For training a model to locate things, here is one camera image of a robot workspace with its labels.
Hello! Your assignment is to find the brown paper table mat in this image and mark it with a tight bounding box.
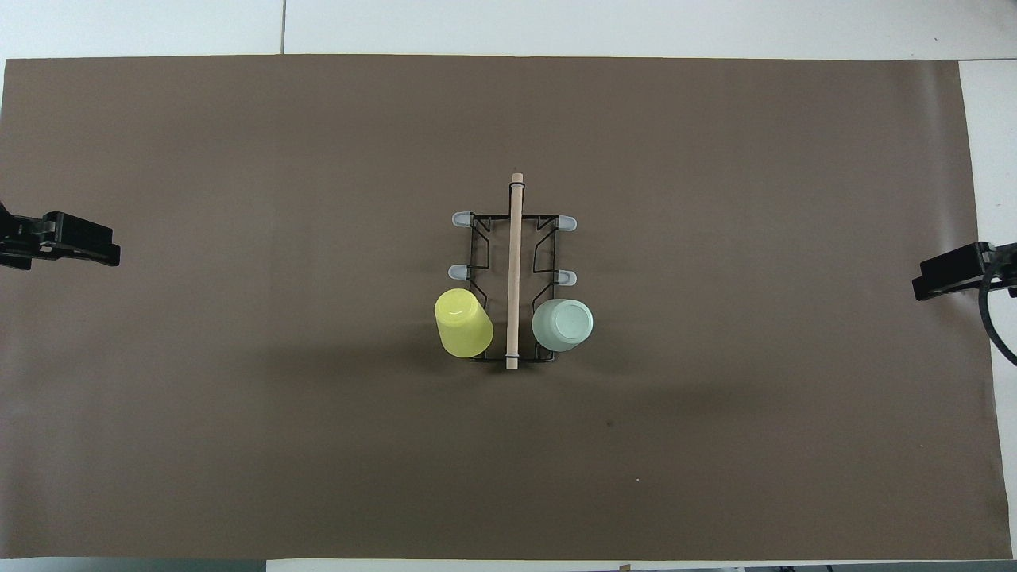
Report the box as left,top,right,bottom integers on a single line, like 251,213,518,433
0,54,1014,562

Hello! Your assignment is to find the black wire cup rack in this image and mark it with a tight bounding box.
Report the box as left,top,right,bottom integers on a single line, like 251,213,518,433
450,172,578,371

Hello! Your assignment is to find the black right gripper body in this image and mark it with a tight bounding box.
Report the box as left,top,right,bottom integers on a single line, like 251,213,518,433
984,241,1017,297

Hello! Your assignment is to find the yellow plastic cup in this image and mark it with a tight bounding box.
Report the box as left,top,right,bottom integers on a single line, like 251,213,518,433
434,288,494,359

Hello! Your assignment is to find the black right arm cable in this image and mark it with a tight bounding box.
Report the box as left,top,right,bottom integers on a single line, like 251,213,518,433
978,246,1017,369

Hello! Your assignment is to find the pale green plastic cup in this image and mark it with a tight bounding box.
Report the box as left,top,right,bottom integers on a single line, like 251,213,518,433
532,298,595,353

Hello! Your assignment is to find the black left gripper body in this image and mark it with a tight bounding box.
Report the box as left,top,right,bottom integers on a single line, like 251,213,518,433
0,202,46,271

